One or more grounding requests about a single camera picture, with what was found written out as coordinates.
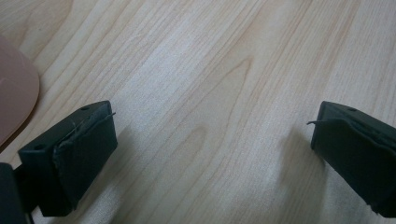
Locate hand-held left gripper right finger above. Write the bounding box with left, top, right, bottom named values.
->
left=306, top=100, right=396, bottom=218

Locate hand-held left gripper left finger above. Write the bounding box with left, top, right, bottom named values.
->
left=17, top=100, right=119, bottom=217

